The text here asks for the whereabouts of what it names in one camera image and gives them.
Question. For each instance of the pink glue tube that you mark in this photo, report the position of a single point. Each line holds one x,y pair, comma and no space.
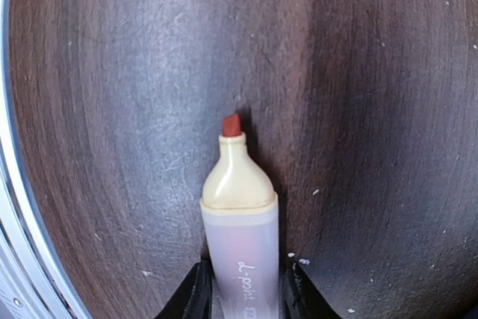
240,212

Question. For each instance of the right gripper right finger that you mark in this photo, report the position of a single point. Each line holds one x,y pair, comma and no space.
300,297

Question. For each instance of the front aluminium rail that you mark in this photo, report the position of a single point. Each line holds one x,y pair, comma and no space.
34,283

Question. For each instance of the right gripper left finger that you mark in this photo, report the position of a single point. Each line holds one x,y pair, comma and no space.
193,297

